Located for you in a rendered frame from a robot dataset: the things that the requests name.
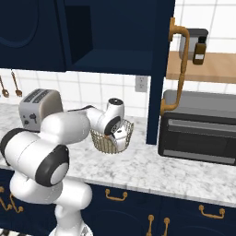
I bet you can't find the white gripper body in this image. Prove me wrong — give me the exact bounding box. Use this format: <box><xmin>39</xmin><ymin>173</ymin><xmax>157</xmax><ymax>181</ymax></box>
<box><xmin>112</xmin><ymin>124</ymin><xmax>130</xmax><ymax>152</ymax></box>

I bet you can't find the navy arched cabinet door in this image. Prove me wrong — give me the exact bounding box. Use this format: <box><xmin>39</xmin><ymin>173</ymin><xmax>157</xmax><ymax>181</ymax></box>
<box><xmin>0</xmin><ymin>0</ymin><xmax>67</xmax><ymax>73</ymax></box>

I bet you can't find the navy drawer front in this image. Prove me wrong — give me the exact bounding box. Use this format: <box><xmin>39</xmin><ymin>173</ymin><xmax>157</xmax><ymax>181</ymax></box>
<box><xmin>160</xmin><ymin>196</ymin><xmax>236</xmax><ymax>236</ymax></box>
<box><xmin>87</xmin><ymin>183</ymin><xmax>163</xmax><ymax>219</ymax></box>

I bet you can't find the black microwave oven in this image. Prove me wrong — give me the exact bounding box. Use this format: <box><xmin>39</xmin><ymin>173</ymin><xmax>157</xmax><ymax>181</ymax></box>
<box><xmin>158</xmin><ymin>89</ymin><xmax>236</xmax><ymax>167</ymax></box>

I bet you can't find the silver toaster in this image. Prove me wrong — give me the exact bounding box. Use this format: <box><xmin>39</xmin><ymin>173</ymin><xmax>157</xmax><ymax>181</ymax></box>
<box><xmin>18</xmin><ymin>88</ymin><xmax>65</xmax><ymax>133</ymax></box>

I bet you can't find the hanging brown fork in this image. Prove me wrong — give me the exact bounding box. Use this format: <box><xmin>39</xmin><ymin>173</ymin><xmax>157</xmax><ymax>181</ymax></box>
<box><xmin>10</xmin><ymin>70</ymin><xmax>24</xmax><ymax>98</ymax></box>

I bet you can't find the wooden shelf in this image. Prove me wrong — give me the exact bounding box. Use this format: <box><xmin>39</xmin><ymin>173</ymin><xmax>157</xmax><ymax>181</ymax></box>
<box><xmin>165</xmin><ymin>50</ymin><xmax>236</xmax><ymax>85</ymax></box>

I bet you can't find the brown bottle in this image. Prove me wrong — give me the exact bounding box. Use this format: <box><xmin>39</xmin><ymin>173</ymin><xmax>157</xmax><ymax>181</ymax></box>
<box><xmin>192</xmin><ymin>36</ymin><xmax>207</xmax><ymax>65</ymax></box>

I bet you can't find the grey canister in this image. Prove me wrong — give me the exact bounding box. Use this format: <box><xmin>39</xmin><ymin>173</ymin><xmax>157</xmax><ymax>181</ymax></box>
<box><xmin>179</xmin><ymin>28</ymin><xmax>209</xmax><ymax>61</ymax></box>

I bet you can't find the hanging brown spoon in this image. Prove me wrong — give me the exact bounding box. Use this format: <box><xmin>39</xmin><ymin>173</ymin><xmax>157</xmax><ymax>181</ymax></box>
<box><xmin>0</xmin><ymin>75</ymin><xmax>10</xmax><ymax>99</ymax></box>

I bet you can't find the gold wire basket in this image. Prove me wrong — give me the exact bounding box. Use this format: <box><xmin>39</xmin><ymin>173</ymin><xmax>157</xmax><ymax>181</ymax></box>
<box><xmin>89</xmin><ymin>119</ymin><xmax>136</xmax><ymax>155</ymax></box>

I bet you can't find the gold drawer handle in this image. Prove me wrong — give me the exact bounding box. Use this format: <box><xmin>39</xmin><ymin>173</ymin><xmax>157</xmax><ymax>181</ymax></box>
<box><xmin>104</xmin><ymin>188</ymin><xmax>129</xmax><ymax>203</ymax></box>
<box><xmin>197</xmin><ymin>204</ymin><xmax>226</xmax><ymax>220</ymax></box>

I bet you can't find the white wall outlet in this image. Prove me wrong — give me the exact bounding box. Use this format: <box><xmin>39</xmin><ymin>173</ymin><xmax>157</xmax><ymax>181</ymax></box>
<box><xmin>135</xmin><ymin>75</ymin><xmax>148</xmax><ymax>93</ymax></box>

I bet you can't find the gold cupboard door handle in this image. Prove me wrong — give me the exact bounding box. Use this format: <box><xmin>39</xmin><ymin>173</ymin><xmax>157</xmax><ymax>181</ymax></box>
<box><xmin>146</xmin><ymin>214</ymin><xmax>155</xmax><ymax>236</ymax></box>
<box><xmin>162</xmin><ymin>217</ymin><xmax>171</xmax><ymax>236</ymax></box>
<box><xmin>8</xmin><ymin>193</ymin><xmax>25</xmax><ymax>214</ymax></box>
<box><xmin>0</xmin><ymin>185</ymin><xmax>13</xmax><ymax>212</ymax></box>

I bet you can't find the long gold door handle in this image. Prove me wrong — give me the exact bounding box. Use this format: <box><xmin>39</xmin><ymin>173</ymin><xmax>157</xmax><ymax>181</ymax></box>
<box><xmin>159</xmin><ymin>17</ymin><xmax>191</xmax><ymax>117</ymax></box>

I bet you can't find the navy wall cabinet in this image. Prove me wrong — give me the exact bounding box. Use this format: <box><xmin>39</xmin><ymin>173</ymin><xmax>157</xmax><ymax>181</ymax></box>
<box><xmin>56</xmin><ymin>0</ymin><xmax>155</xmax><ymax>77</ymax></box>

